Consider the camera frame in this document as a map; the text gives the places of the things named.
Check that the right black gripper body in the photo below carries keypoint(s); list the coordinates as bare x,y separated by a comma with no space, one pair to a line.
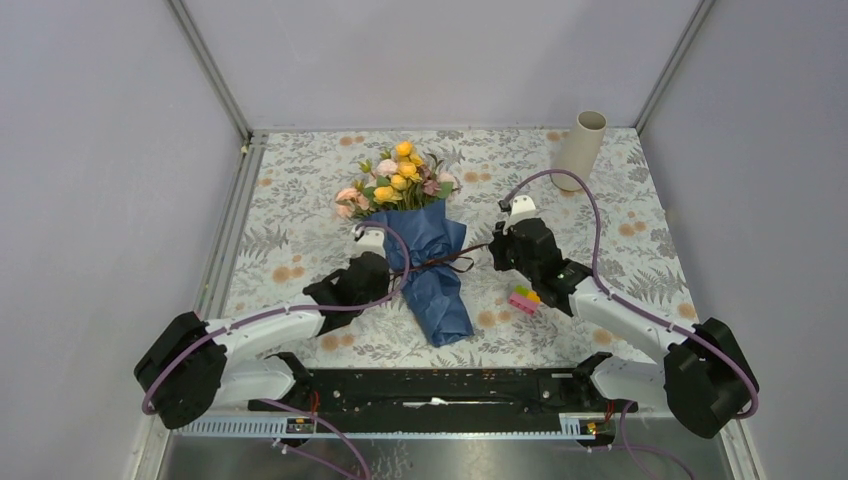
507,255

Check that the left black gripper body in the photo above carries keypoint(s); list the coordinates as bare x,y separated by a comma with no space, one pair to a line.
380,295

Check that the brown ribbon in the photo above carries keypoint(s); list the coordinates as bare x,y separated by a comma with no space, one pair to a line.
433,262

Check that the blue wrapping paper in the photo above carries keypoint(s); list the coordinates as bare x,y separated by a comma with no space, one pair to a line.
432,293

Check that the artificial flower bunch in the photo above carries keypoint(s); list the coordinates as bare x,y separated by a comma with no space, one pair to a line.
403,179

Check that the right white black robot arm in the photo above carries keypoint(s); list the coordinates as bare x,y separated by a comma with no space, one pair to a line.
697,372

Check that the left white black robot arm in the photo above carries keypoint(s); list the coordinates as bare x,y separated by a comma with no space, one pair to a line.
196,365

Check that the beige cylindrical vase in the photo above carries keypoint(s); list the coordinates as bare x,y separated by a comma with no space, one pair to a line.
581,146

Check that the colourful toy brick block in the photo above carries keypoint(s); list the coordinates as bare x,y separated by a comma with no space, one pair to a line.
524,300

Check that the floral patterned table mat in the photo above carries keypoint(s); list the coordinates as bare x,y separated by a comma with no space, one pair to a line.
293,237

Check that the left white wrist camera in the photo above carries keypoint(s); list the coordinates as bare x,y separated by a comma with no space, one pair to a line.
369,240

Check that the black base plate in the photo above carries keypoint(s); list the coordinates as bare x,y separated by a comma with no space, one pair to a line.
435,401

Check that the white slotted cable duct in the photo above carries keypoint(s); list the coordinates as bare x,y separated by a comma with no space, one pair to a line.
298,427

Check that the left aluminium frame post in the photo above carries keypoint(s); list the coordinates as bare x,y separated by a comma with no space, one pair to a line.
209,67

